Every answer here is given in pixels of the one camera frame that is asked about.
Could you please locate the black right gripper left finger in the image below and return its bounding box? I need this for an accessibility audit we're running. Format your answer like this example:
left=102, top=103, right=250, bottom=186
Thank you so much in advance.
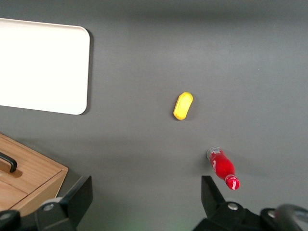
left=35, top=175, right=93, bottom=231

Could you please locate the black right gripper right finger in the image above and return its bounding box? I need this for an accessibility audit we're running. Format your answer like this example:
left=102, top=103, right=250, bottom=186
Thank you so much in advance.
left=192, top=175, right=265, bottom=231

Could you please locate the red coke bottle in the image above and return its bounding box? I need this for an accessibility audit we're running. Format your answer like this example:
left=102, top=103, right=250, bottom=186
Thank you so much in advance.
left=206, top=146, right=241, bottom=191

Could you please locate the white rectangular tray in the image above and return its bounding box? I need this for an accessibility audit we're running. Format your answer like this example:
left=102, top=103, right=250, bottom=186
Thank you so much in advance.
left=0, top=18, right=91, bottom=116

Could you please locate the wooden box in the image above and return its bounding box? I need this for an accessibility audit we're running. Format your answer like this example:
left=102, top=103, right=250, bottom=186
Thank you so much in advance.
left=0, top=133, right=69, bottom=217

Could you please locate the yellow oval toy block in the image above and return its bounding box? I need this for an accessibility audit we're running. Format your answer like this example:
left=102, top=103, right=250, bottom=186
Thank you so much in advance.
left=172, top=91, right=194, bottom=121

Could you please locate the black box handle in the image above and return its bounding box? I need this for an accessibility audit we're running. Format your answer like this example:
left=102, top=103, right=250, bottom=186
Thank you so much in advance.
left=0, top=152, right=18, bottom=173

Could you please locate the black cable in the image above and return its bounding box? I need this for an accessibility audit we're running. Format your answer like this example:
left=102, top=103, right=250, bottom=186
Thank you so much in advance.
left=274, top=204, right=308, bottom=231

